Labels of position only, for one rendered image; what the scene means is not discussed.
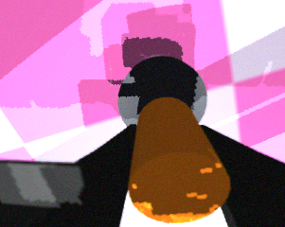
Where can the orange knob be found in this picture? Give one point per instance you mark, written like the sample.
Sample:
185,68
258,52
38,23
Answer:
176,175

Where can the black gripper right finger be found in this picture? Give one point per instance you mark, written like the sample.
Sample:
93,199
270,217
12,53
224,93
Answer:
257,180

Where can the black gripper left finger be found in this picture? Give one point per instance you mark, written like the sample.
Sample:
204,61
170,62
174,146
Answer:
95,185

